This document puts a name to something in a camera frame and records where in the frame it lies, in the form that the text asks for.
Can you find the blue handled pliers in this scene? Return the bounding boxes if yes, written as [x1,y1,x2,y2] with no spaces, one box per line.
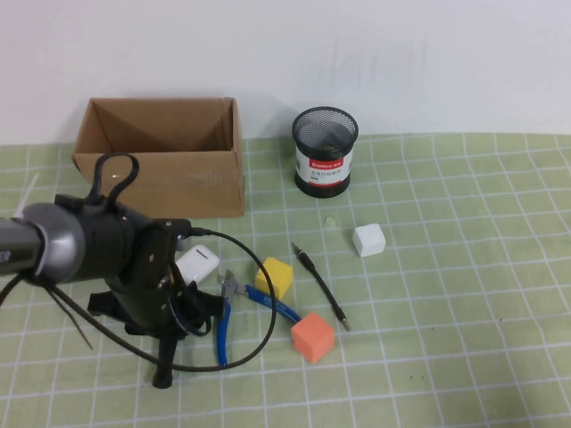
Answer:
[216,268,302,367]

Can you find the white zip tie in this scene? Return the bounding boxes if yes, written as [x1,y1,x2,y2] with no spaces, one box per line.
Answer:
[14,175,40,220]

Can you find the white cube block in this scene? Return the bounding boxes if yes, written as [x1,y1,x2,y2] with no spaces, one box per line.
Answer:
[352,223,386,258]

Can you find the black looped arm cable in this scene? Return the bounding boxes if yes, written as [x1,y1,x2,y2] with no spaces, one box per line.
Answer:
[88,152,141,209]

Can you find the long black camera cable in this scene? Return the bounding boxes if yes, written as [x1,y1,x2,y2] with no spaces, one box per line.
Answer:
[87,226,278,372]

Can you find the green checked tablecloth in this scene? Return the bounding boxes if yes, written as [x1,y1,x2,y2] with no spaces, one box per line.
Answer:
[0,132,571,428]

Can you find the white earbuds case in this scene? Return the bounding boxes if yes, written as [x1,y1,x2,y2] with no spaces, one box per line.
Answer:
[174,243,220,284]

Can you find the black handled screwdriver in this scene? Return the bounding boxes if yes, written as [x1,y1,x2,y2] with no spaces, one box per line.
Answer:
[152,332,178,389]

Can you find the orange cube block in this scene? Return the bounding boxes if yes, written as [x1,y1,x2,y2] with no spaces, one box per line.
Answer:
[290,311,335,363]

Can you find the black mesh pen holder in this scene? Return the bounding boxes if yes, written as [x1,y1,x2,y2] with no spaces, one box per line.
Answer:
[292,105,360,197]

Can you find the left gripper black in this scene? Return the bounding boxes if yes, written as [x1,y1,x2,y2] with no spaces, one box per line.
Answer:
[87,220,224,339]

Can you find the brown cardboard box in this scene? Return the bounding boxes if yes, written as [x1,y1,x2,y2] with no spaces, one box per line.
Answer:
[70,96,248,218]

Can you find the thin black zip tie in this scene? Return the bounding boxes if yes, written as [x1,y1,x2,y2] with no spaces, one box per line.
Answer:
[46,283,95,351]

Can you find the yellow cube block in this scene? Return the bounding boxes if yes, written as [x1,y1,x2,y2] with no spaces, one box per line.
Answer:
[253,256,294,300]

